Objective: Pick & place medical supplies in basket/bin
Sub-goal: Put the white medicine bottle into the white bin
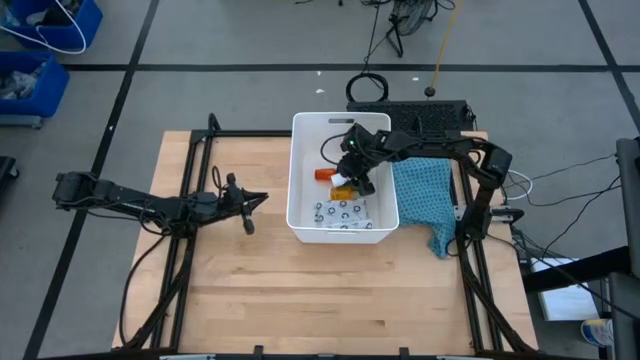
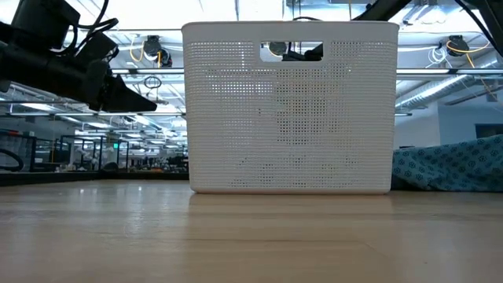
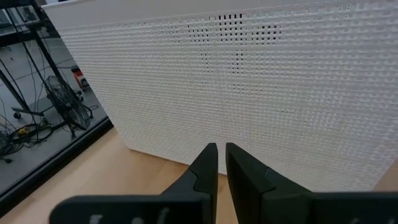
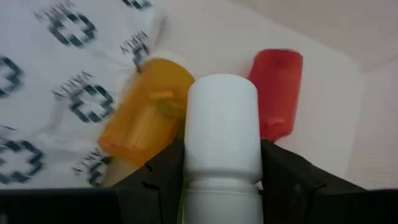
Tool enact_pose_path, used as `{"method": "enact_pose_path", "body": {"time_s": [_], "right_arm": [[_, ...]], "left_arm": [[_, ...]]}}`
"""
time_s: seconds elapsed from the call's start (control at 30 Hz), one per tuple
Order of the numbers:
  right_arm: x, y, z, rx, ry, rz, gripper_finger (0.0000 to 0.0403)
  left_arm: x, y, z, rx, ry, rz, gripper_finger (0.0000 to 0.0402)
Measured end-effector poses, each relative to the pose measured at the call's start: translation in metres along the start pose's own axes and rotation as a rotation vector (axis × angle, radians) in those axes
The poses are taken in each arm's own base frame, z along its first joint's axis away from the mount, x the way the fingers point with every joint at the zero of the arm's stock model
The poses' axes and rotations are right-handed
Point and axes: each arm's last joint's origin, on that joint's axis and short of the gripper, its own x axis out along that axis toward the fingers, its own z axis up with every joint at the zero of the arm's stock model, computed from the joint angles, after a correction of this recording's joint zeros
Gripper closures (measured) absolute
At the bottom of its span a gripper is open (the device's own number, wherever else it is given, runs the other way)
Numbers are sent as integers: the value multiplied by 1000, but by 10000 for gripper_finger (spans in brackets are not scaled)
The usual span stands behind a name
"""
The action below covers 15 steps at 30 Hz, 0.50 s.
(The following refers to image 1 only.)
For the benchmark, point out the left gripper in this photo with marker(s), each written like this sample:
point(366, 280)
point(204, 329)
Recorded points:
point(227, 205)

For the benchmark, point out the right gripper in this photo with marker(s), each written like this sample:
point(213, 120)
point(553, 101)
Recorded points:
point(357, 155)

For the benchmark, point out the amber pill vial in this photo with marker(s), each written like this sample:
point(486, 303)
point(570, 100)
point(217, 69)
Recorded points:
point(342, 193)

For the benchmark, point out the red bottle with white cap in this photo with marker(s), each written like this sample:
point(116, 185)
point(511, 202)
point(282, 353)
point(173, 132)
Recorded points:
point(325, 174)

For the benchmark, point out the white Vakly printed packet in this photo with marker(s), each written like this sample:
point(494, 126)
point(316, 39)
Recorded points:
point(340, 214)

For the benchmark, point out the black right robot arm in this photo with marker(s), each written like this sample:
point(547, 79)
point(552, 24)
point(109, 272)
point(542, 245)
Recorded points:
point(435, 146)

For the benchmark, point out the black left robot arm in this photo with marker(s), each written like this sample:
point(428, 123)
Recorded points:
point(130, 200)

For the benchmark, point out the white perforated plastic basket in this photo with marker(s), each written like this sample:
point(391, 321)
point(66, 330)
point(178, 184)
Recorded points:
point(302, 200)

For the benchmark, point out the blue storage bin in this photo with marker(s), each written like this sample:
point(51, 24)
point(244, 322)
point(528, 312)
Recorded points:
point(47, 95)
point(75, 30)

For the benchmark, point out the teal patterned cloth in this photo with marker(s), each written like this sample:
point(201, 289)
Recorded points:
point(425, 200)

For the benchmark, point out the black perforated panel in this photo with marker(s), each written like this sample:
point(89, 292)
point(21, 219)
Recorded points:
point(430, 115)

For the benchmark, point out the black beam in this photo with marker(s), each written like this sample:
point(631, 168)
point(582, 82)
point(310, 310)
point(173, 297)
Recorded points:
point(575, 272)

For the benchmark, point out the white box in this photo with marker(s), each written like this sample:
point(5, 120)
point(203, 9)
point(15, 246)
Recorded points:
point(567, 302)

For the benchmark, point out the white printed canister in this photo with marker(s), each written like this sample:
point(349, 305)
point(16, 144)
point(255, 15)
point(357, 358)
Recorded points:
point(597, 332)

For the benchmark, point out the black aluminium table frame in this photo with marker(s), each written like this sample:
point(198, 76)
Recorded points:
point(200, 165)

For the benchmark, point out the grey metal post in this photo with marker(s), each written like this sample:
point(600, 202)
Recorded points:
point(629, 210)

